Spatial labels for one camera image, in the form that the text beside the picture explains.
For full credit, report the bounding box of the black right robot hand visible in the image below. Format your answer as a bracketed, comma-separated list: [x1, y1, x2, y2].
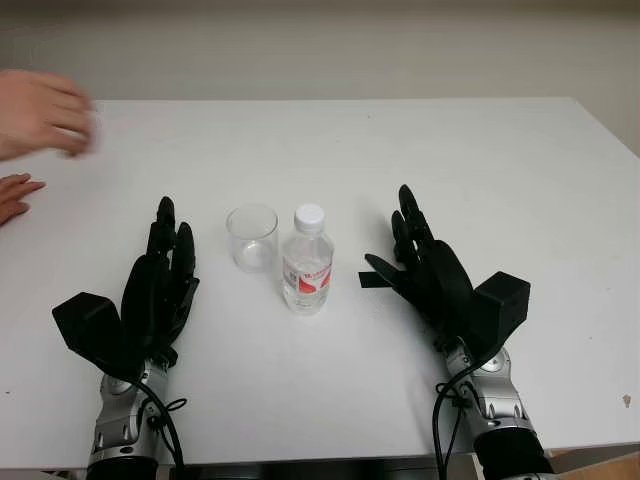
[364, 183, 477, 351]

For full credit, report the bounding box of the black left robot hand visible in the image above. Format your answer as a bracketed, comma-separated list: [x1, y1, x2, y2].
[118, 195, 202, 372]

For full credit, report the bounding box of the person's right hand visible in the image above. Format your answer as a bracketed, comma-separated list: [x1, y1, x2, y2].
[0, 172, 47, 227]

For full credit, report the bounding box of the person's left hand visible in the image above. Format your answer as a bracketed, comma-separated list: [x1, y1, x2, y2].
[0, 68, 99, 162]

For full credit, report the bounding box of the clear water bottle white cap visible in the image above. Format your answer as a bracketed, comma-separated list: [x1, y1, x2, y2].
[280, 202, 335, 316]

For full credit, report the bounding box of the clear plastic cup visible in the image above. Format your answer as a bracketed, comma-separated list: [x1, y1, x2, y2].
[224, 203, 280, 275]

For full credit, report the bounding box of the black tape strip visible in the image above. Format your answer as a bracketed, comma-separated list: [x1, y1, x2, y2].
[357, 272, 397, 290]

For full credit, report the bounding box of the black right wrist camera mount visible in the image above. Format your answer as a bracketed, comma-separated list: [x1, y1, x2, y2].
[471, 270, 532, 362]

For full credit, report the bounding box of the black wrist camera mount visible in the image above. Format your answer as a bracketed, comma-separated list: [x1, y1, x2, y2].
[51, 293, 147, 382]
[471, 270, 532, 362]

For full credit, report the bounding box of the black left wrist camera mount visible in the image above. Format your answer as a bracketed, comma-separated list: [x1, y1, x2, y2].
[51, 293, 147, 382]

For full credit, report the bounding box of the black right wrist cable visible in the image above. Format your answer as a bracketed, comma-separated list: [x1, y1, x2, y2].
[431, 344, 497, 474]

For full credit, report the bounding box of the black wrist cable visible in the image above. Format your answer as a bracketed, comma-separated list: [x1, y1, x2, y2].
[130, 373, 189, 480]
[431, 344, 497, 474]

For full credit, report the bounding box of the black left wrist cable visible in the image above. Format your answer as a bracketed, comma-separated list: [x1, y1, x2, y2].
[130, 373, 189, 480]

